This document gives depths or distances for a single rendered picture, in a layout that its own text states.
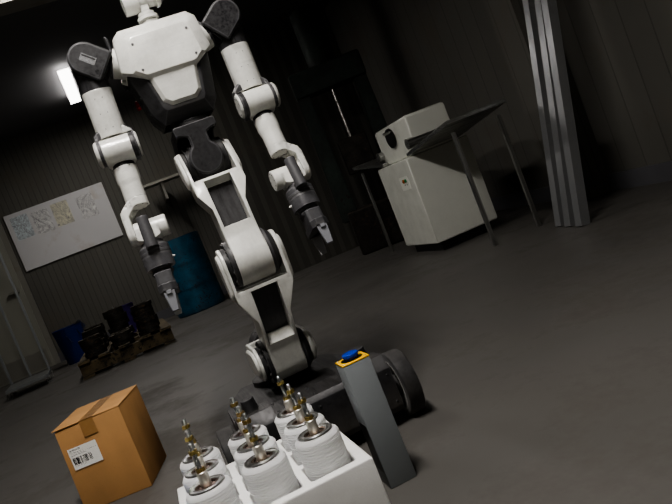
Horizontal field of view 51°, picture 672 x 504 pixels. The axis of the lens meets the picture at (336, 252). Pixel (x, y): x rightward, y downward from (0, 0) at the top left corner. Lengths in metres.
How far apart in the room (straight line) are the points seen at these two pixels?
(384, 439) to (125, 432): 1.12
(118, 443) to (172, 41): 1.33
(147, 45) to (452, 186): 3.54
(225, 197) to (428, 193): 3.29
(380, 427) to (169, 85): 1.16
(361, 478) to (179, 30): 1.39
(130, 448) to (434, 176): 3.43
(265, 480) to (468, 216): 4.17
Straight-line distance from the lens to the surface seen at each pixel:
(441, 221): 5.33
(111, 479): 2.63
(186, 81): 2.20
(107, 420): 2.57
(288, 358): 2.21
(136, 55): 2.20
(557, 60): 4.37
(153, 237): 2.11
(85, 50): 2.26
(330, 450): 1.47
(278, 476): 1.46
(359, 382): 1.67
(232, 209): 2.15
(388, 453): 1.73
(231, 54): 2.30
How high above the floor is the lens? 0.69
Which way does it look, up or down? 4 degrees down
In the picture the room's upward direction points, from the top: 22 degrees counter-clockwise
